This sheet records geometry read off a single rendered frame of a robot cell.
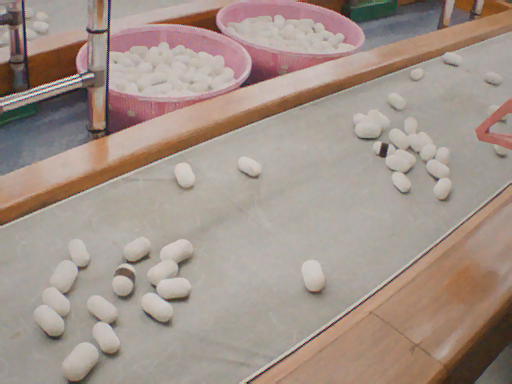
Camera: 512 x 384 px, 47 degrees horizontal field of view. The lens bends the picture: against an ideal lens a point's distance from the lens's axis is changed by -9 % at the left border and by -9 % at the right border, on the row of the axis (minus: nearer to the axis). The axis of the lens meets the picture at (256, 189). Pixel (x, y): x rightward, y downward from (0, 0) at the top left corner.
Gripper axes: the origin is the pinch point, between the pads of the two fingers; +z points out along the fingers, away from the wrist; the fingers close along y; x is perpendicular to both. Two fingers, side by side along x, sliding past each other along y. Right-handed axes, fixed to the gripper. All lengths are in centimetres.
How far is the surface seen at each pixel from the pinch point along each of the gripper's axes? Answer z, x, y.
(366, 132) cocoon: 18.6, -3.6, -1.4
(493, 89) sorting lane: 17.2, -0.9, -38.8
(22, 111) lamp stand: 54, -25, 29
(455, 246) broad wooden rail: 1.6, 9.6, 10.5
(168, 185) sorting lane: 25.0, -7.0, 26.0
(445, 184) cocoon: 7.6, 5.1, 0.3
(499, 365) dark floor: 48, 70, -58
